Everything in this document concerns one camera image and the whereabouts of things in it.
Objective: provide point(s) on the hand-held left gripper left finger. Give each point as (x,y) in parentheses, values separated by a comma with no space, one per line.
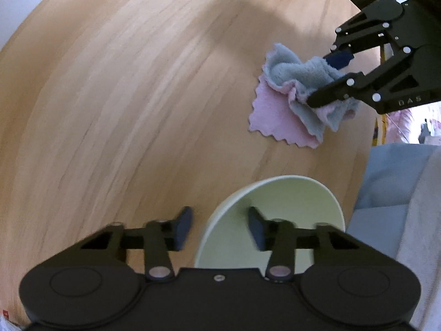
(182,228)

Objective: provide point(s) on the grey blanket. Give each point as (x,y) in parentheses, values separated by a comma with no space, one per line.
(427,234)

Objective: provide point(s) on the pink fluffy cloth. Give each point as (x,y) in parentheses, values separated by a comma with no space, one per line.
(403,126)

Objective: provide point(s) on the pink and grey cleaning cloth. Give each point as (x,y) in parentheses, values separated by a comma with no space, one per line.
(272,110)

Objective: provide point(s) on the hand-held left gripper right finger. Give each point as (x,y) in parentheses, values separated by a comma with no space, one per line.
(256,228)

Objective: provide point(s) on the yellow strip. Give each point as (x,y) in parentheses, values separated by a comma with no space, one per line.
(379,131)

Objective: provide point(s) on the pale green plate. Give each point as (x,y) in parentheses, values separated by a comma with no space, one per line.
(296,200)

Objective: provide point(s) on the blue and grey fabric pile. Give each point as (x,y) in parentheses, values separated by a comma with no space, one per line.
(386,179)

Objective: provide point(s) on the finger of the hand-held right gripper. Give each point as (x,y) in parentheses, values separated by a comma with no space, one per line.
(340,58)
(330,93)

